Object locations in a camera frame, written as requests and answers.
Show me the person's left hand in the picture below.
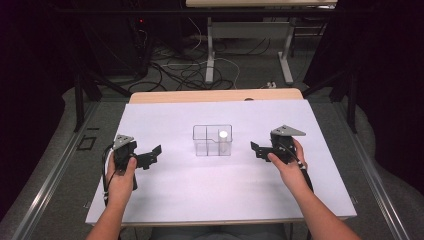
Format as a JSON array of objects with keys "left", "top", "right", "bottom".
[{"left": 105, "top": 155, "right": 138, "bottom": 208}]

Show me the black metal stand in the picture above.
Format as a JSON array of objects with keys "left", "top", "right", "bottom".
[
  {"left": 73, "top": 69, "right": 131, "bottom": 133},
  {"left": 301, "top": 66, "right": 359, "bottom": 134}
]

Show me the white cylindrical tube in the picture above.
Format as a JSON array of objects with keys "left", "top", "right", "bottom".
[{"left": 217, "top": 130, "right": 230, "bottom": 156}]

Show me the black computer tower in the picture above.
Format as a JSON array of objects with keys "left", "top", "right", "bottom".
[{"left": 96, "top": 13, "right": 155, "bottom": 80}]

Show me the aluminium floor rail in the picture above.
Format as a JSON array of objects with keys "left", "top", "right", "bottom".
[
  {"left": 333, "top": 101, "right": 412, "bottom": 240},
  {"left": 11, "top": 101, "right": 101, "bottom": 240}
]

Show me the tangle of floor cables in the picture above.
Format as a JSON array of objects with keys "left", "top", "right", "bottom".
[{"left": 127, "top": 16, "right": 272, "bottom": 93}]

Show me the white table cover sheet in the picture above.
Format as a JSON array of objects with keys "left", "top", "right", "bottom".
[{"left": 85, "top": 99, "right": 358, "bottom": 225}]

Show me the desk with grey metal legs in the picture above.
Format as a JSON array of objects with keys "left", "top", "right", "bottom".
[{"left": 185, "top": 0, "right": 338, "bottom": 86}]

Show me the person's right hand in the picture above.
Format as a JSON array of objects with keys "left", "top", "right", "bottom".
[{"left": 267, "top": 137, "right": 310, "bottom": 198}]

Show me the clear plastic organizer box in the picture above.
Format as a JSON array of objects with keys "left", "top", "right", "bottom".
[{"left": 192, "top": 124, "right": 234, "bottom": 158}]

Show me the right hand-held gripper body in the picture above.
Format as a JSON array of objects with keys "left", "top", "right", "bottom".
[{"left": 269, "top": 124, "right": 307, "bottom": 165}]

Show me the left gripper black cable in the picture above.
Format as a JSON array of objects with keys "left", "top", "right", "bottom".
[{"left": 101, "top": 143, "right": 118, "bottom": 206}]

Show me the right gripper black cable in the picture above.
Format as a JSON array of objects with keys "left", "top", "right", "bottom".
[{"left": 281, "top": 143, "right": 315, "bottom": 194}]

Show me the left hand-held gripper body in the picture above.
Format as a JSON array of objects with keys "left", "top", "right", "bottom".
[{"left": 112, "top": 133, "right": 148, "bottom": 176}]

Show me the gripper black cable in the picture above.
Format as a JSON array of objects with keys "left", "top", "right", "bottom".
[
  {"left": 101, "top": 143, "right": 118, "bottom": 206},
  {"left": 281, "top": 143, "right": 315, "bottom": 194}
]

